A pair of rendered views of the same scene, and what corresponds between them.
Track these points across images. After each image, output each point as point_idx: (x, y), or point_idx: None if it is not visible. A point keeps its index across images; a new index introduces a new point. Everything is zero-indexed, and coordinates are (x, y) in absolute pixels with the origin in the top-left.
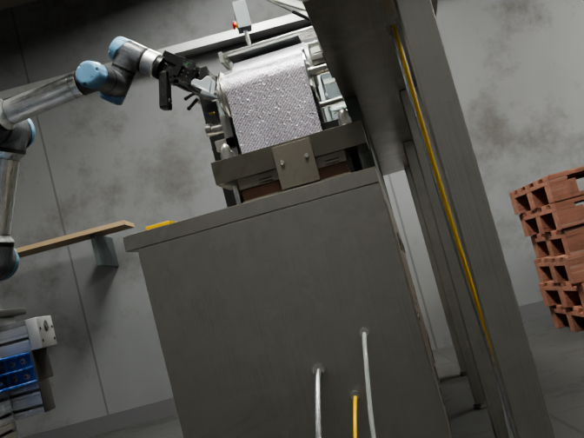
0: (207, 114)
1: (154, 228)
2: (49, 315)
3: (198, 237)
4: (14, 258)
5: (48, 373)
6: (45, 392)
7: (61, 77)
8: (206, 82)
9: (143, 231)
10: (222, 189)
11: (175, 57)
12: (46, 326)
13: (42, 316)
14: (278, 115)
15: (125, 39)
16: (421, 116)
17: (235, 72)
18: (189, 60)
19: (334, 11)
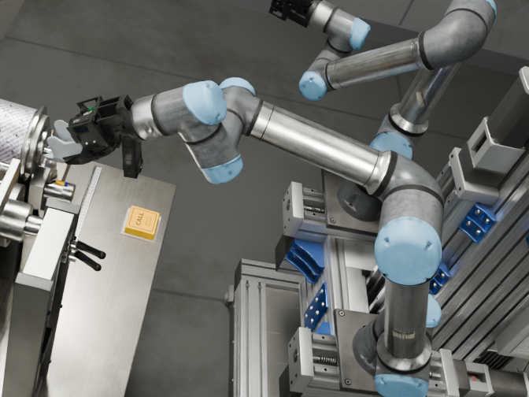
0: (68, 183)
1: (143, 176)
2: (301, 369)
3: None
4: (377, 371)
5: (291, 391)
6: (285, 380)
7: (282, 109)
8: (63, 127)
9: (154, 179)
10: (53, 341)
11: (110, 102)
12: (294, 354)
13: (299, 346)
14: None
15: (194, 83)
16: None
17: (16, 104)
18: (87, 99)
19: None
